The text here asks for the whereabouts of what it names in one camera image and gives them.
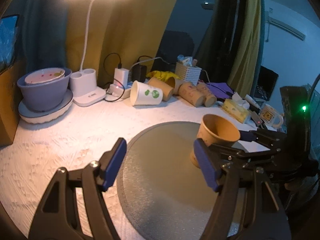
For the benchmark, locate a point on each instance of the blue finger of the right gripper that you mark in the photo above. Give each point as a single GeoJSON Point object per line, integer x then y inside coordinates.
{"type": "Point", "coordinates": [248, 136]}
{"type": "Point", "coordinates": [229, 152]}

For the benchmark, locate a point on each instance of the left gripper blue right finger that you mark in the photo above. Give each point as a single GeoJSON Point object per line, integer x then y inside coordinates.
{"type": "Point", "coordinates": [209, 164]}

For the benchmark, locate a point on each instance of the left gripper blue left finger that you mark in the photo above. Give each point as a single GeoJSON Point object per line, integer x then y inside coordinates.
{"type": "Point", "coordinates": [110, 164]}

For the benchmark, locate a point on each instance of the brown paper cup with print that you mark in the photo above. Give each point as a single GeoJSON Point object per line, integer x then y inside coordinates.
{"type": "Point", "coordinates": [215, 129]}

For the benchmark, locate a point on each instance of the brown printed cup right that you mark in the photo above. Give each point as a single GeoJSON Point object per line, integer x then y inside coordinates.
{"type": "Point", "coordinates": [210, 98]}

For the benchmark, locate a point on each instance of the brown printed cup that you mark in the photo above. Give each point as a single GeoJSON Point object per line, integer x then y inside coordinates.
{"type": "Point", "coordinates": [190, 93]}
{"type": "Point", "coordinates": [210, 98]}

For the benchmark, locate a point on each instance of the brown printed cup middle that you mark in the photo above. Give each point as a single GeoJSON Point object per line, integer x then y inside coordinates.
{"type": "Point", "coordinates": [190, 93]}

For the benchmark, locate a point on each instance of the white paper cup green print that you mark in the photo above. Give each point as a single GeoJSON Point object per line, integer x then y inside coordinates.
{"type": "Point", "coordinates": [143, 94]}

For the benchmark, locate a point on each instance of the plain brown paper cup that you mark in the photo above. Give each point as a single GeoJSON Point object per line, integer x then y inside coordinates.
{"type": "Point", "coordinates": [165, 88]}

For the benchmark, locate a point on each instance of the brown paper cup behind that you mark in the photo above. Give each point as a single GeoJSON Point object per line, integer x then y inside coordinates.
{"type": "Point", "coordinates": [175, 83]}

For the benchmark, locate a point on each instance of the yellow tissue box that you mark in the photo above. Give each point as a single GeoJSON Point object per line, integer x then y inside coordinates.
{"type": "Point", "coordinates": [239, 113]}

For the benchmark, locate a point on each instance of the white bear mug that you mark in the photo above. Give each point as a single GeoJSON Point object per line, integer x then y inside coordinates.
{"type": "Point", "coordinates": [271, 117]}

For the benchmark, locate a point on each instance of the round grey turntable mat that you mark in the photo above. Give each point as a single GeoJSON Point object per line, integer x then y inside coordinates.
{"type": "Point", "coordinates": [161, 192]}

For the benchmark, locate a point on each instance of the purple cloth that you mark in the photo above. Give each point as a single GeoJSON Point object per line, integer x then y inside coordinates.
{"type": "Point", "coordinates": [220, 90]}

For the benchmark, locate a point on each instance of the yellow curtain right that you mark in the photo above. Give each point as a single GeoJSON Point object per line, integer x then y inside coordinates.
{"type": "Point", "coordinates": [243, 70]}

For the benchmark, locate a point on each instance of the yellow curtain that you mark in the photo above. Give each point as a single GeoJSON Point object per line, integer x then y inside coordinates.
{"type": "Point", "coordinates": [135, 28]}
{"type": "Point", "coordinates": [243, 70]}

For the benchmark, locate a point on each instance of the black laptop monitor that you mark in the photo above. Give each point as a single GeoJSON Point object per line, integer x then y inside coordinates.
{"type": "Point", "coordinates": [266, 83]}

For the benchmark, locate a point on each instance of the white power strip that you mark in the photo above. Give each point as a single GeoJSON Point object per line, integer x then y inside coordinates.
{"type": "Point", "coordinates": [118, 91]}

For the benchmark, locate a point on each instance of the white woven basket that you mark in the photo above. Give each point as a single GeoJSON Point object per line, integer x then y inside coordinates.
{"type": "Point", "coordinates": [188, 74]}

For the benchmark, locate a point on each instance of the white power charger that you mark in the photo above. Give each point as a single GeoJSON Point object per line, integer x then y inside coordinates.
{"type": "Point", "coordinates": [121, 76]}

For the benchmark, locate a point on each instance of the purple plastic bowl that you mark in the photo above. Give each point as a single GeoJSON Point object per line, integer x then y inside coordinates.
{"type": "Point", "coordinates": [46, 96]}

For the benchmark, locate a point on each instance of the black power adapter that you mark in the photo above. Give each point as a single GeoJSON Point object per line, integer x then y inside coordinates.
{"type": "Point", "coordinates": [139, 73]}

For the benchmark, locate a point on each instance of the yellow plastic bag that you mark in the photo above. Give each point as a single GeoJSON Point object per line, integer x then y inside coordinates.
{"type": "Point", "coordinates": [163, 76]}

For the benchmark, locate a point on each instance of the pink white inner bowl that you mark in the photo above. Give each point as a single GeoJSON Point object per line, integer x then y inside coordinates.
{"type": "Point", "coordinates": [44, 76]}

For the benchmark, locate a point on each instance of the white air conditioner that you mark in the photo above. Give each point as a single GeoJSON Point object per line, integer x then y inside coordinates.
{"type": "Point", "coordinates": [285, 27]}

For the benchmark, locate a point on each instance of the yellow curtain left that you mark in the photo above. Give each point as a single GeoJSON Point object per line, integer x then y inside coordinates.
{"type": "Point", "coordinates": [135, 28]}

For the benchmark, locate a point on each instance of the cardboard box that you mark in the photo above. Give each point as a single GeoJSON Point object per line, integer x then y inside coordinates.
{"type": "Point", "coordinates": [10, 96]}

